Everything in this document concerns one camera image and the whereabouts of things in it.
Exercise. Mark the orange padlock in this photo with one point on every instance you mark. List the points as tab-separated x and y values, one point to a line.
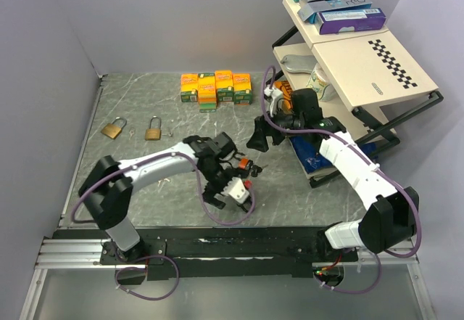
248	168

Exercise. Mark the blue bag under shelf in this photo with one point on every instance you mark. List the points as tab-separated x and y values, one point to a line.
310	156

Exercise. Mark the orange snack bag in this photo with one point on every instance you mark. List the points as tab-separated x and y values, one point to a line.
285	103

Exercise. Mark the large brass padlock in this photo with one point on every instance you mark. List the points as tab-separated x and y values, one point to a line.
153	132

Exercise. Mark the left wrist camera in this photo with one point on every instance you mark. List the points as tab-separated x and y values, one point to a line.
236	190

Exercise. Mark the yellow padlock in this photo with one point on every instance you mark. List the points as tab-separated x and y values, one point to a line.
162	181

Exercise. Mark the cream tiered shelf rack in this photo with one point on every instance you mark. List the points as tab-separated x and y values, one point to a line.
378	83

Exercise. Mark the small silver keys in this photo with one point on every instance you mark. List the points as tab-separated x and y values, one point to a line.
131	133

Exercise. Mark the silver key ring keys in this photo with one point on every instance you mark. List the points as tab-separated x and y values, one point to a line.
168	133

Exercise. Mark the silver foil pouch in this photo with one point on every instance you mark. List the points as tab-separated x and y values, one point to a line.
298	64

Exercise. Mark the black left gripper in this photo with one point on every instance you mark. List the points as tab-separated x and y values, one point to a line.
212	191

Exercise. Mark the orange sponge pack stack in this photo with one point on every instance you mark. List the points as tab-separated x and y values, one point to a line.
208	90

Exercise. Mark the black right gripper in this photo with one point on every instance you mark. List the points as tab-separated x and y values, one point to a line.
258	141

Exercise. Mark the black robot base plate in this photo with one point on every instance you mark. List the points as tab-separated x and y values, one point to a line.
192	252

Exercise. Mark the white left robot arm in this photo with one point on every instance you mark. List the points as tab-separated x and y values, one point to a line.
107	191

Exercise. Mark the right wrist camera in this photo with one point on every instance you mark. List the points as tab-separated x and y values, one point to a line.
272	94

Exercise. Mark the grey R.O.C.S. toothpaste box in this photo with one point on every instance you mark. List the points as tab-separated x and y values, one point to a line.
309	8

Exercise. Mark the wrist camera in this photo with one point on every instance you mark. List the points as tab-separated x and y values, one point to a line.
272	94
236	190

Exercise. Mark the purple toothpaste box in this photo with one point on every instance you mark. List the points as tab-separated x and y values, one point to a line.
351	20

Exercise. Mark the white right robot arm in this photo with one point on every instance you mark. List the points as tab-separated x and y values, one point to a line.
391	210

